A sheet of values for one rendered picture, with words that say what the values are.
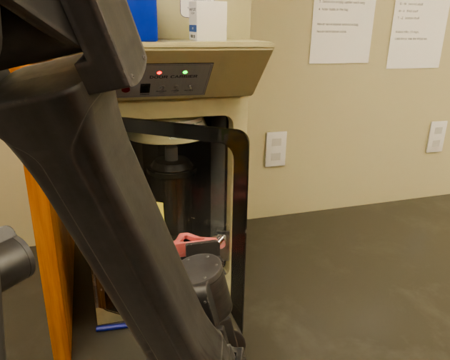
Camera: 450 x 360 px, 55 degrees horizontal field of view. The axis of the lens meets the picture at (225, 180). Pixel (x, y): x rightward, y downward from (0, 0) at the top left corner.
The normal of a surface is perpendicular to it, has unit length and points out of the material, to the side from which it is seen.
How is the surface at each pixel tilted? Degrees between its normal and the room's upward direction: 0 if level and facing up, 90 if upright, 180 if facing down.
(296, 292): 0
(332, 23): 90
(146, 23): 90
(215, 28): 90
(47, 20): 77
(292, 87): 90
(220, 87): 135
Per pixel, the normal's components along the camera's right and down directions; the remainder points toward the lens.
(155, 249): 0.96, -0.11
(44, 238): 0.30, 0.33
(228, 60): 0.20, 0.90
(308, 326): 0.01, -0.94
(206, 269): -0.22, -0.90
